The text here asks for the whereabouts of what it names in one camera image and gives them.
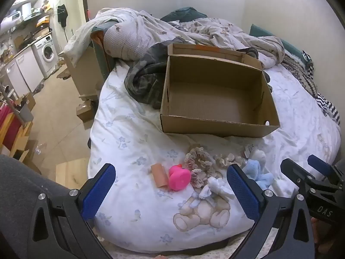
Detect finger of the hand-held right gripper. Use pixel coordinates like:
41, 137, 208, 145
308, 155, 345, 185
280, 158, 316, 195

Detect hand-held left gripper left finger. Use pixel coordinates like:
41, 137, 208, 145
31, 163, 116, 259

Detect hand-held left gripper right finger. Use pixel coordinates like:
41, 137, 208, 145
227, 164, 316, 259

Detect light blue plush toy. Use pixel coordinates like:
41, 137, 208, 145
242, 146, 274, 190

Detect small cream scrunchie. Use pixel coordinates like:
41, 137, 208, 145
214, 153, 244, 168

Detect pink lace scrunchie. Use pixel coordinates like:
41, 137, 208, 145
190, 168, 215, 188

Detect large beige lace scrunchie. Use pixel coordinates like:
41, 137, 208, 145
185, 146, 216, 174

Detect pink rubber duck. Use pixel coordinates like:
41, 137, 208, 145
168, 164, 192, 191

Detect brown cardboard box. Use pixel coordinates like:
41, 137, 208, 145
160, 43, 281, 138

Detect person's right hand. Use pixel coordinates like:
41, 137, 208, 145
310, 217, 325, 251

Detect white floral bed sheet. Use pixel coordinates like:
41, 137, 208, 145
89, 59, 341, 254

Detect small cardboard box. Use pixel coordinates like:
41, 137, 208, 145
76, 101, 95, 122

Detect black and white patterned blanket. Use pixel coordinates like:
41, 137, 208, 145
283, 50, 341, 126

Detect grey bin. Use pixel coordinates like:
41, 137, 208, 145
20, 104, 34, 123

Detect pink clothes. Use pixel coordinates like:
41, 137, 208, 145
0, 105, 22, 149

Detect camouflage garment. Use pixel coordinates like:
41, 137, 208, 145
124, 43, 259, 110

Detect teal pillow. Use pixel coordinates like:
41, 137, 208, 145
249, 24, 305, 58

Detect white kitchen cabinets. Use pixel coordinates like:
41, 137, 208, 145
5, 50, 45, 95

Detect white washing machine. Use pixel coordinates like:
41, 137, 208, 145
32, 35, 58, 77

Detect crumpled white duvet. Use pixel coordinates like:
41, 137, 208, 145
65, 8, 286, 68

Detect black hanging garment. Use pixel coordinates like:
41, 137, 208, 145
57, 5, 68, 27

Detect dark green pillow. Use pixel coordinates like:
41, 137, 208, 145
160, 7, 208, 23

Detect wooden bed frame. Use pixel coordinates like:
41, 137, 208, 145
63, 46, 106, 100

